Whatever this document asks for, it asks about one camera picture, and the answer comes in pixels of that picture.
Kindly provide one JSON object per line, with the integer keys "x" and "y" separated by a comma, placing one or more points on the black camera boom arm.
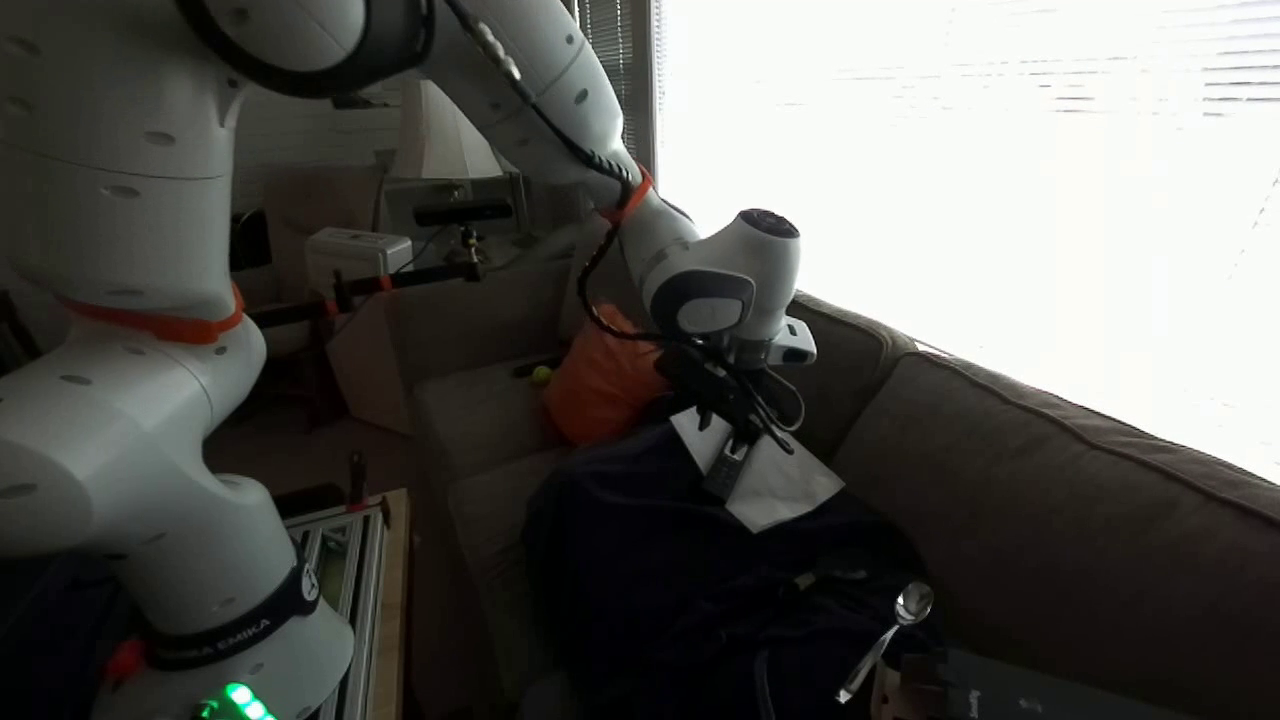
{"x": 400, "y": 281}

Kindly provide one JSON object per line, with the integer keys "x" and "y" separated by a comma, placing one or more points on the orange pillow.
{"x": 601, "y": 386}

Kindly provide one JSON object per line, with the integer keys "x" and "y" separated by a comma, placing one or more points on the aluminium mounting rail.
{"x": 340, "y": 561}

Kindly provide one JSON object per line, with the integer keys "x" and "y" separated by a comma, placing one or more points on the olive grey couch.
{"x": 1065, "y": 534}

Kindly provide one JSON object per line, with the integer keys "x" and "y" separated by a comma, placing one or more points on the white paper sheet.
{"x": 800, "y": 485}

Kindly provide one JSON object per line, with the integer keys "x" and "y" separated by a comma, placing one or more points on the metal spoon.
{"x": 914, "y": 602}

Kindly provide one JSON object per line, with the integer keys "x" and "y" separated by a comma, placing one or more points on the black cylinder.
{"x": 461, "y": 209}

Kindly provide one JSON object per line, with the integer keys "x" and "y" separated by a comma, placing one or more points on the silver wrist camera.
{"x": 797, "y": 344}

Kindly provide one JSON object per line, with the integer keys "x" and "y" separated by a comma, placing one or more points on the white box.
{"x": 357, "y": 249}

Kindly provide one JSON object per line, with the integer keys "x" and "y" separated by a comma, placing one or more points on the wide window blinds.
{"x": 1000, "y": 162}

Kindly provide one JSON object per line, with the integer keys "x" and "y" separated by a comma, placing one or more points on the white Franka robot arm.
{"x": 123, "y": 401}

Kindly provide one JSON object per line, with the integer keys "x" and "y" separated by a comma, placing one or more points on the small yellow green ball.
{"x": 541, "y": 379}

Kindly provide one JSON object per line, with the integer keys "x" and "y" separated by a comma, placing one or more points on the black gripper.
{"x": 705, "y": 375}

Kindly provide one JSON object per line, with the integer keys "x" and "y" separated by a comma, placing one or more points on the cardboard box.
{"x": 373, "y": 362}

